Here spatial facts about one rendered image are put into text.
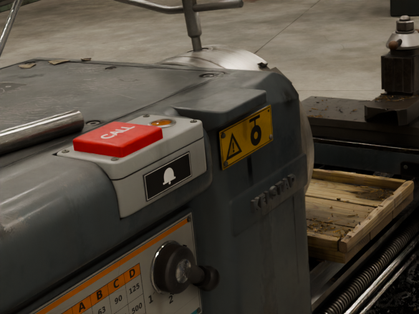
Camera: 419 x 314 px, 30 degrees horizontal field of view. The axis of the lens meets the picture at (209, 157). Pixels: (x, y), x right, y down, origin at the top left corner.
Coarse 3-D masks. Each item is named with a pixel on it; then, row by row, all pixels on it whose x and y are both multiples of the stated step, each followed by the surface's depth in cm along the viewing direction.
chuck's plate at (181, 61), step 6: (162, 60) 118; (168, 60) 115; (174, 60) 115; (180, 60) 114; (186, 60) 114; (192, 60) 114; (198, 60) 114; (204, 60) 114; (192, 66) 112; (198, 66) 112; (204, 66) 112; (210, 66) 113; (216, 66) 113
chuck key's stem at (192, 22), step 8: (184, 0) 118; (192, 0) 118; (184, 8) 118; (192, 16) 118; (192, 24) 119; (200, 24) 120; (192, 32) 119; (200, 32) 119; (192, 40) 120; (200, 40) 120; (200, 48) 120
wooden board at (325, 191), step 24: (312, 192) 155; (336, 192) 154; (360, 192) 153; (384, 192) 152; (408, 192) 149; (312, 216) 144; (360, 216) 142; (384, 216) 140; (312, 240) 132; (336, 240) 129; (360, 240) 133
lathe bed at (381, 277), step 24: (336, 168) 177; (408, 216) 169; (384, 240) 159; (408, 240) 155; (312, 264) 136; (336, 264) 133; (360, 264) 150; (384, 264) 146; (408, 264) 159; (312, 288) 126; (336, 288) 142; (360, 288) 138; (384, 288) 150; (312, 312) 135; (336, 312) 131; (360, 312) 143
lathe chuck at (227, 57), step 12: (204, 48) 122; (216, 48) 121; (228, 48) 121; (216, 60) 115; (228, 60) 116; (240, 60) 117; (252, 60) 118; (264, 60) 119; (300, 108) 117; (312, 144) 119; (312, 156) 119; (312, 168) 120
